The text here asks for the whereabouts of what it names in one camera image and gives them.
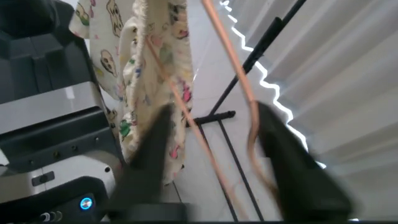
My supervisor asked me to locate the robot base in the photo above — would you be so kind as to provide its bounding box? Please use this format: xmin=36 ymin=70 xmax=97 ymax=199
xmin=0 ymin=0 xmax=127 ymax=223

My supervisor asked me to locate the black clothes rack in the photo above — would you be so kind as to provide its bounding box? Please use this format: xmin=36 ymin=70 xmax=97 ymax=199
xmin=185 ymin=0 xmax=308 ymax=222

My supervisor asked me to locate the cream printed garment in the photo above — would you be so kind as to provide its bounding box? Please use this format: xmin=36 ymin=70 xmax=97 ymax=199
xmin=68 ymin=0 xmax=195 ymax=185

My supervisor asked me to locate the pink clothes hanger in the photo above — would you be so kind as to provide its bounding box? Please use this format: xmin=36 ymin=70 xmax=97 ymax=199
xmin=144 ymin=0 xmax=282 ymax=221

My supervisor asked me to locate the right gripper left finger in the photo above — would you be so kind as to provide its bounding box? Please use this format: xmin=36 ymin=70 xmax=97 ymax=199
xmin=105 ymin=104 xmax=175 ymax=214

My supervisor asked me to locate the white curtain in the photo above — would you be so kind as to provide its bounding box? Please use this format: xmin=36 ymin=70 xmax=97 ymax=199
xmin=222 ymin=0 xmax=398 ymax=220

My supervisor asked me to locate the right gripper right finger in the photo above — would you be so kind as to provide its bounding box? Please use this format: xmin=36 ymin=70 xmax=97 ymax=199
xmin=256 ymin=101 xmax=354 ymax=221

